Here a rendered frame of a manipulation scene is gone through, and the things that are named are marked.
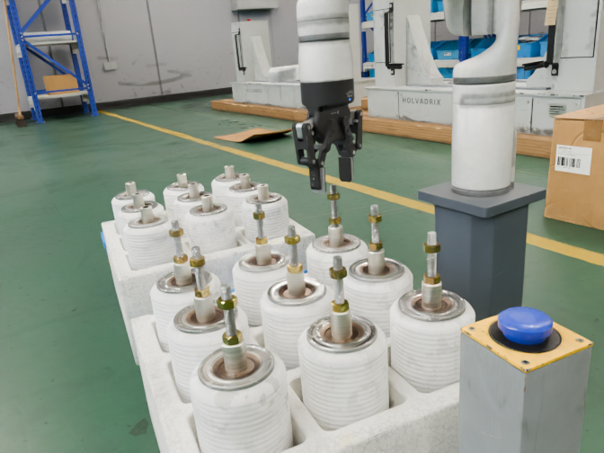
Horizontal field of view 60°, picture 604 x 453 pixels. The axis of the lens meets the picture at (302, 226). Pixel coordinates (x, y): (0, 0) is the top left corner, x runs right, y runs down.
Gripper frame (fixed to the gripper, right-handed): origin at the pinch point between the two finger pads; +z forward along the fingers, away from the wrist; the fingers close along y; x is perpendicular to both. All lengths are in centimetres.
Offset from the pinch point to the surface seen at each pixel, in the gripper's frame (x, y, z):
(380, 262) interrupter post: -11.4, -5.7, 8.9
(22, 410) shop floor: 41, -37, 36
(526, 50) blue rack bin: 134, 504, 3
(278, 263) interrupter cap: 2.5, -10.7, 10.2
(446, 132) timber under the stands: 74, 197, 30
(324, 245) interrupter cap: 1.1, -1.8, 10.3
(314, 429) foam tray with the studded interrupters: -17.0, -27.9, 17.6
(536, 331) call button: -36.0, -23.1, 2.8
